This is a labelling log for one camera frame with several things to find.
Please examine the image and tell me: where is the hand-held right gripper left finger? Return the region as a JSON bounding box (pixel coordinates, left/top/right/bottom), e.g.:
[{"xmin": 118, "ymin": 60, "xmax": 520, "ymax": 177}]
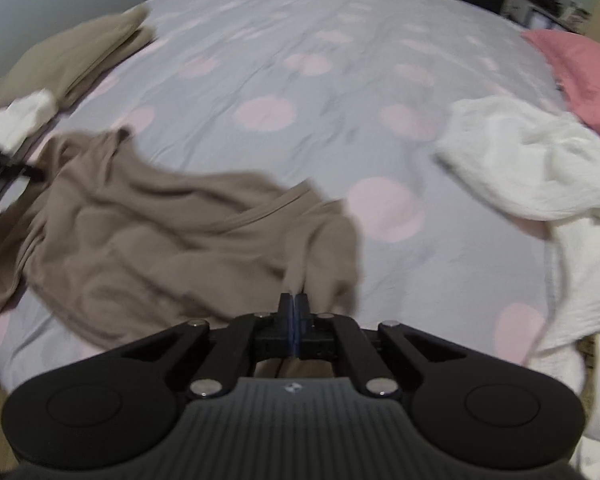
[{"xmin": 122, "ymin": 292, "xmax": 295, "ymax": 401}]

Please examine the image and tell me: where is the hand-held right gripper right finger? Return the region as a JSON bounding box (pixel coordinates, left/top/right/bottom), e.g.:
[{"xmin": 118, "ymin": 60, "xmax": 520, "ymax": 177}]
[{"xmin": 294, "ymin": 292, "xmax": 467, "ymax": 401}]

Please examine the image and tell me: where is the crumpled white garment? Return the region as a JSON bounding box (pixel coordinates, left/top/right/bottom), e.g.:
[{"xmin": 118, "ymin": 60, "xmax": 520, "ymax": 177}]
[{"xmin": 434, "ymin": 95, "xmax": 600, "ymax": 480}]

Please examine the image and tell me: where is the white shelf unit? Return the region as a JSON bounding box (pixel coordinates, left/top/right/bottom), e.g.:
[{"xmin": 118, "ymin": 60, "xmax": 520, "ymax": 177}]
[{"xmin": 502, "ymin": 0, "xmax": 590, "ymax": 32}]

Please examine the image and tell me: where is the taupe long-sleeved shirt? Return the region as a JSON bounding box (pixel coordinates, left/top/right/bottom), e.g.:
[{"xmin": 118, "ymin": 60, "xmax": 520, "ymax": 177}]
[{"xmin": 0, "ymin": 127, "xmax": 363, "ymax": 348}]

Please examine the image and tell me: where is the folded khaki blanket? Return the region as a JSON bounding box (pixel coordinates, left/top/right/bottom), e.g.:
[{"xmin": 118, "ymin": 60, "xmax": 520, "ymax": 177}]
[{"xmin": 0, "ymin": 4, "xmax": 156, "ymax": 111}]

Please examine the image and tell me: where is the folded white cloth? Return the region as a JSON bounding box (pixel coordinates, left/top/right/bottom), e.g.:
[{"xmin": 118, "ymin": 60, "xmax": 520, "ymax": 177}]
[{"xmin": 0, "ymin": 89, "xmax": 58, "ymax": 153}]

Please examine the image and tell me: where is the pink pillow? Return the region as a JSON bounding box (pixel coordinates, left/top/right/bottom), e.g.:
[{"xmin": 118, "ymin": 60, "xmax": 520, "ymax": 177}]
[{"xmin": 522, "ymin": 29, "xmax": 600, "ymax": 143}]

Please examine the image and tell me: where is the bed with pink-dotted sheet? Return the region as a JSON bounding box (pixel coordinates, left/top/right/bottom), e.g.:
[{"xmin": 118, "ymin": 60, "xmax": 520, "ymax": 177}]
[{"xmin": 0, "ymin": 0, "xmax": 598, "ymax": 393}]

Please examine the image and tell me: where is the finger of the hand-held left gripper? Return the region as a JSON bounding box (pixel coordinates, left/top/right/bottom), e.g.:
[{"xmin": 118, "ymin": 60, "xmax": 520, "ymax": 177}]
[{"xmin": 0, "ymin": 141, "xmax": 45, "ymax": 181}]

